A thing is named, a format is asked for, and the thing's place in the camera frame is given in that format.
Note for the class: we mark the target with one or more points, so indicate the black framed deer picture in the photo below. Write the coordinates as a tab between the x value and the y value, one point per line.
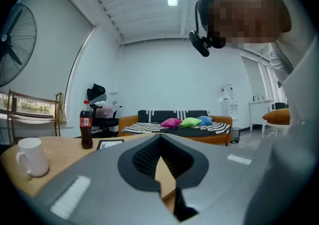
109	144

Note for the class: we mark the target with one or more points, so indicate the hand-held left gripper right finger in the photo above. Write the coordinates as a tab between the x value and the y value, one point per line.
224	181

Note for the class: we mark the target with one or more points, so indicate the clear plastic storage bin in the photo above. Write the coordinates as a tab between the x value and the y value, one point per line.
107	109

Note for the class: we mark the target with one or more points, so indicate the pink star pillow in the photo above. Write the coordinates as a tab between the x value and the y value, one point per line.
170	122

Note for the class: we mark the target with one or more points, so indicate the wooden shelf rack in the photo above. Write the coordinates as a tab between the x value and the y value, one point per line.
32	115

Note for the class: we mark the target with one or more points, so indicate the black white striped blanket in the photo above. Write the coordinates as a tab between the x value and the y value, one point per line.
164	114

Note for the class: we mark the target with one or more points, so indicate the orange sofa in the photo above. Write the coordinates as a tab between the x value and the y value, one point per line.
221	129

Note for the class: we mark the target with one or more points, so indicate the clear water jug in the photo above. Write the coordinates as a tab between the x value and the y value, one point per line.
227	90

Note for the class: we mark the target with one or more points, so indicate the person's head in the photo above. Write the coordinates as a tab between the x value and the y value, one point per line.
249	20

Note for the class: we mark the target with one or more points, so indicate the black head-worn camera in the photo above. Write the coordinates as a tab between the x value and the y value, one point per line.
199	43

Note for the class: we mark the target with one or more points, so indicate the white mug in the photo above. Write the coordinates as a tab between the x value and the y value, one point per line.
33	156

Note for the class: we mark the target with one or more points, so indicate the orange cushion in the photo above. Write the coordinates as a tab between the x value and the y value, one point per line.
277	116

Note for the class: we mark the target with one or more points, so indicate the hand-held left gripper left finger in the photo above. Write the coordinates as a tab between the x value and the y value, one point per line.
99	181

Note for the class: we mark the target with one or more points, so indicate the person's white t-shirt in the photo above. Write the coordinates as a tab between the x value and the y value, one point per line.
304	94

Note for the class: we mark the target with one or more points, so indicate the cola bottle with red cap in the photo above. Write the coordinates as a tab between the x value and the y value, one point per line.
86	124

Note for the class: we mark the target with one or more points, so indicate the blue star pillow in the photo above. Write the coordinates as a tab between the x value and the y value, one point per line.
205	120

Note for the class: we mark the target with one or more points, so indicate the black standing floor fan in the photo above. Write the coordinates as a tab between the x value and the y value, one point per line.
15	44

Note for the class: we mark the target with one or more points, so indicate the white side cabinet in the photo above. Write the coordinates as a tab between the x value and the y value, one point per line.
260	108

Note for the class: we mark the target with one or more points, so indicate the black office chair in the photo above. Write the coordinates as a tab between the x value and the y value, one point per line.
104	123

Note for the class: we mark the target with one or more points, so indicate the wooden oval coffee table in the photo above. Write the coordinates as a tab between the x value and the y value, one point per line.
64	149

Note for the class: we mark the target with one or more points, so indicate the green star pillow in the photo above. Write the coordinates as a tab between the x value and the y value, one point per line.
190	122

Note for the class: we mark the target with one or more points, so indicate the white water dispenser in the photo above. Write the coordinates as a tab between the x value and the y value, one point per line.
230	112

